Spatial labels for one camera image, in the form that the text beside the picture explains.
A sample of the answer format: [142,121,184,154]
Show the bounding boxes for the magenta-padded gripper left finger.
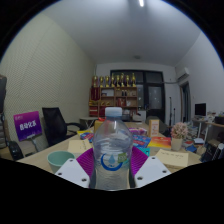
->
[54,147,97,190]

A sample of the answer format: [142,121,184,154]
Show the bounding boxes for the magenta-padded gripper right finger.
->
[130,145,174,189]

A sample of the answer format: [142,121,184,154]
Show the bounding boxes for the clear plastic water bottle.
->
[92,106,134,192]

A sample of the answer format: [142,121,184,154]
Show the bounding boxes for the teal book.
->
[136,146,152,157]

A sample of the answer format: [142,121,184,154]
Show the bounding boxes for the yellow paper envelope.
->
[154,148,190,169]
[67,138,94,155]

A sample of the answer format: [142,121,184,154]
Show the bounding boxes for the pale green cup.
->
[46,150,76,175]

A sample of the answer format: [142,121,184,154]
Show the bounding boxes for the blue and red book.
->
[79,131,95,144]

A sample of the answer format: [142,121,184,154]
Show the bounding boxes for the orange book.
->
[146,135,172,150]

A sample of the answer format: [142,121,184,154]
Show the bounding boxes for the pink flat box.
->
[129,126,148,136]

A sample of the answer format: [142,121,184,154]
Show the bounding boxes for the small orange white carton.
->
[148,118,161,138]

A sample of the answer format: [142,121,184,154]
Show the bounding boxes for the yellow gift box red ribbon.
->
[93,119,104,134]

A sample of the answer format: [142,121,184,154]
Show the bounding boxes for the small white side table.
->
[79,116,99,129]

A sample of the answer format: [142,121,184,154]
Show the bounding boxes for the grey armchair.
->
[145,115,169,134]

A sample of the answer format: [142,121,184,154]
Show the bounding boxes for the pink flowers in white pot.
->
[170,121,189,152]

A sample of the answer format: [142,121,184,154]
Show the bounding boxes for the black office chair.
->
[7,139,24,161]
[41,106,86,148]

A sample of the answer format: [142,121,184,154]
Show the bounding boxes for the black tripod stand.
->
[168,96,177,127]

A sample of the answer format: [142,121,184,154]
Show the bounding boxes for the purple sign board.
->
[13,110,43,142]

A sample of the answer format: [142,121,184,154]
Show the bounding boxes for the dark glass double door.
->
[110,69,166,123]

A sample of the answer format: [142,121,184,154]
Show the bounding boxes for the wooden shelf unit with trophies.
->
[88,72,139,118]

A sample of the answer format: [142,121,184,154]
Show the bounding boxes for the black computer monitor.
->
[194,102,207,117]

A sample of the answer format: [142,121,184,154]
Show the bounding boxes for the long wooden side desk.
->
[193,116,224,158]

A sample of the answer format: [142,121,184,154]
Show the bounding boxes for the grey ribbed suitcase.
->
[0,113,9,149]

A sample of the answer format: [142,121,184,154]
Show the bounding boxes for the dark bag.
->
[0,74,8,114]

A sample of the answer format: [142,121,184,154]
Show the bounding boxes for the white wall air conditioner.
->
[176,67,190,81]

